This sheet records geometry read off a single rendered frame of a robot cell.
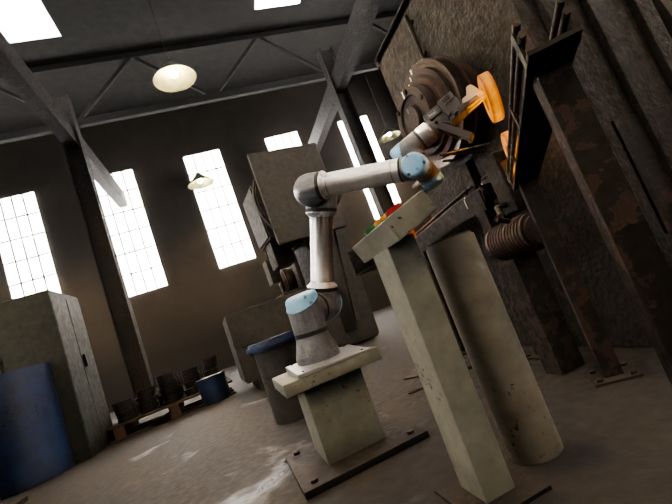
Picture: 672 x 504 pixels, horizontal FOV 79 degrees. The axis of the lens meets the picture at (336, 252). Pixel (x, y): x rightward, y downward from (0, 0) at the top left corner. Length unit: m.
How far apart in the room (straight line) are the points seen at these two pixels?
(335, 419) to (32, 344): 3.42
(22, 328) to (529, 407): 4.07
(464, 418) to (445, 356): 0.12
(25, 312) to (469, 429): 4.02
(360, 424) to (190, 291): 10.47
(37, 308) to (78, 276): 7.95
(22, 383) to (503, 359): 3.71
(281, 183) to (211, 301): 7.54
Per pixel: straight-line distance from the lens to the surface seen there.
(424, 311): 0.86
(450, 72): 1.82
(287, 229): 4.25
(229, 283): 11.63
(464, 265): 0.96
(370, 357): 1.32
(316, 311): 1.38
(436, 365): 0.87
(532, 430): 1.03
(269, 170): 4.45
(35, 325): 4.42
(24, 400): 4.13
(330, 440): 1.37
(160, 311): 11.73
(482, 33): 1.90
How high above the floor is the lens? 0.45
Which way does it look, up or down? 7 degrees up
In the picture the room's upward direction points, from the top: 20 degrees counter-clockwise
